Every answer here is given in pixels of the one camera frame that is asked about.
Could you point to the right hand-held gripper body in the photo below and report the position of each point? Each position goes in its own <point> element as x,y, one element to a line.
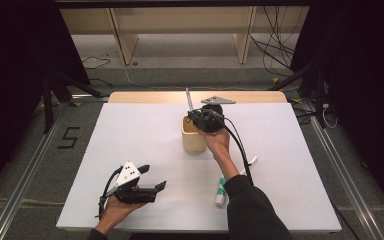
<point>211,120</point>

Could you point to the beige square cup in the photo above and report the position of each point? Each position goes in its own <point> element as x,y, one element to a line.
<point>191,141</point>

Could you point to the white pen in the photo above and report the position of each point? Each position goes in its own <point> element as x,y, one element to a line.
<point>252,160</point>

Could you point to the dark curtain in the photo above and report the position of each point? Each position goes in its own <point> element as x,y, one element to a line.
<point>10,83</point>
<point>370,83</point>

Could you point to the aluminium floor rail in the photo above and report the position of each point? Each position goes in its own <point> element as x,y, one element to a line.
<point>23,180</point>
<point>343,173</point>

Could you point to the white table board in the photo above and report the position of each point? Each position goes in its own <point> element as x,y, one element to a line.
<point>140,133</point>

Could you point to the wooden table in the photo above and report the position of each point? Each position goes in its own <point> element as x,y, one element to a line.
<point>146,97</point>

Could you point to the beige wooden shelf unit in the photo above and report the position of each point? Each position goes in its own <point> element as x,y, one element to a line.
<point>126,40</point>

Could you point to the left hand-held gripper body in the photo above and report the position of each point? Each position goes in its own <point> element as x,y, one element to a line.
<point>128,175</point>

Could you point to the black metal stand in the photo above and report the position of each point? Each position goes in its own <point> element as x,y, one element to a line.
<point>320,100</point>
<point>48,110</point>

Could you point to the white green glue stick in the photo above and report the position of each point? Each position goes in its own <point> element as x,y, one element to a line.
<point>220,198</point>

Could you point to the person's left hand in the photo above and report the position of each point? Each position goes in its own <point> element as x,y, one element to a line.
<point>116,213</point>

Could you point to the person's right hand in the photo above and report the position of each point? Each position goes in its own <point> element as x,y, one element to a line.
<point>218,143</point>

